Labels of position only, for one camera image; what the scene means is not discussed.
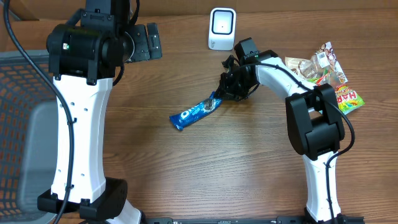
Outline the blue oreo packet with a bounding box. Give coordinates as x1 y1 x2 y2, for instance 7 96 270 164
169 92 223 131

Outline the beige cookie snack bag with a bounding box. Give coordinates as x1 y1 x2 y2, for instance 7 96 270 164
285 42 348 88

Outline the green snack bag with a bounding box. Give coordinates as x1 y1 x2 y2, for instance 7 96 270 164
307 70 365 115

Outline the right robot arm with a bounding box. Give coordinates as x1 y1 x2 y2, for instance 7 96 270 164
215 38 346 223

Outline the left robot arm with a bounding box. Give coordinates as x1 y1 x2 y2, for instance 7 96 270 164
37 0 162 223

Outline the white barcode scanner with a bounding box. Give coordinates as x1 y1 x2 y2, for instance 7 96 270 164
208 7 236 51

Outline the grey plastic mesh basket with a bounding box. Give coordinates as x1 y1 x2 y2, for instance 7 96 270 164
1 51 58 223

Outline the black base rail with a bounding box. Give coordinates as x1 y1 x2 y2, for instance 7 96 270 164
143 216 312 224

